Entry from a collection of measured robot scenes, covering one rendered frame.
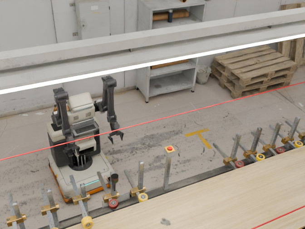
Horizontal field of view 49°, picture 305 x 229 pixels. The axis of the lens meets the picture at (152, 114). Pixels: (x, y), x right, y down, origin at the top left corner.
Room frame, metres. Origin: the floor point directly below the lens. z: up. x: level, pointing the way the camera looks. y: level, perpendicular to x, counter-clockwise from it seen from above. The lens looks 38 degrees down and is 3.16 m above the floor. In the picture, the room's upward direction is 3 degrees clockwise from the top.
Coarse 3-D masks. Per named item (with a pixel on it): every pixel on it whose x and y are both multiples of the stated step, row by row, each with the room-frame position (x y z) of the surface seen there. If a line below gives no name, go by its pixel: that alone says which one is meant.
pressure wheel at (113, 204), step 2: (110, 200) 1.71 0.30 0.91; (112, 200) 1.71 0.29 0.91; (114, 200) 1.71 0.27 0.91; (116, 200) 1.71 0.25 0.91; (108, 202) 1.69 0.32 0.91; (110, 202) 1.69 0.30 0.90; (112, 202) 1.69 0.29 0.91; (114, 202) 1.69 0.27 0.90; (116, 202) 1.69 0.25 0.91; (108, 204) 1.67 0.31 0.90; (110, 204) 1.67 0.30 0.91; (112, 204) 1.67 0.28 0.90; (114, 204) 1.67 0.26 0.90; (116, 204) 1.67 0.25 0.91; (110, 206) 1.65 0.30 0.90; (112, 206) 1.65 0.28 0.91; (114, 206) 1.65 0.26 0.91; (116, 206) 1.66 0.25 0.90; (110, 208) 1.65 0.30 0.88; (112, 208) 1.65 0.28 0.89; (114, 208) 1.65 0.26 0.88
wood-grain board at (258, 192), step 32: (288, 160) 2.30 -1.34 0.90; (192, 192) 1.85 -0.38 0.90; (224, 192) 1.87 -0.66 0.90; (256, 192) 1.89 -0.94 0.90; (288, 192) 1.91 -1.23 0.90; (96, 224) 1.48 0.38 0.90; (128, 224) 1.50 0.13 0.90; (160, 224) 1.51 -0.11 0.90; (192, 224) 1.53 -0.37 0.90; (224, 224) 1.55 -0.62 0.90; (256, 224) 1.56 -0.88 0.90; (288, 224) 1.58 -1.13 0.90
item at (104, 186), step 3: (99, 171) 2.06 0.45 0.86; (99, 174) 2.02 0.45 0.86; (99, 177) 1.99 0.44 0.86; (102, 177) 1.99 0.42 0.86; (102, 180) 1.95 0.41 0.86; (102, 183) 1.92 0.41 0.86; (102, 186) 1.90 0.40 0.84; (105, 186) 1.89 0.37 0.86; (105, 189) 1.85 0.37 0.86; (105, 192) 1.82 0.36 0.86; (108, 192) 1.83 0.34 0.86; (111, 198) 1.76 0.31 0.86; (108, 201) 1.75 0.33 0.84
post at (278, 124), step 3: (279, 123) 2.58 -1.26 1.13; (276, 126) 2.59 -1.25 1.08; (279, 126) 2.58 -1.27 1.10; (276, 129) 2.58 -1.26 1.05; (279, 129) 2.58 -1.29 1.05; (273, 132) 2.60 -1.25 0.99; (276, 132) 2.57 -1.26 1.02; (273, 135) 2.59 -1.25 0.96; (276, 135) 2.58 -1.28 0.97; (273, 138) 2.58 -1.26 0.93; (270, 141) 2.60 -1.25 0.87; (273, 141) 2.57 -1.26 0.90; (270, 144) 2.59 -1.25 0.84; (273, 144) 2.58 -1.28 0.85
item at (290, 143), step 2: (270, 124) 2.92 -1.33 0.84; (270, 126) 2.90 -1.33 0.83; (272, 126) 2.89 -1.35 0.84; (272, 128) 2.87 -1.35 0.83; (274, 128) 2.86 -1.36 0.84; (280, 132) 2.80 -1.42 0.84; (278, 134) 2.78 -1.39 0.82; (280, 134) 2.76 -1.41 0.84; (282, 134) 2.76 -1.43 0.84; (280, 136) 2.75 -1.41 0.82; (282, 136) 2.73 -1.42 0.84; (284, 136) 2.73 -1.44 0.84; (288, 142) 2.65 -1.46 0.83; (290, 142) 2.64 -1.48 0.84; (290, 144) 2.62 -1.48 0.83; (292, 144) 2.61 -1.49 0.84; (292, 146) 2.59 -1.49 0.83; (294, 146) 2.58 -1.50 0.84; (294, 148) 2.57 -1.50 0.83
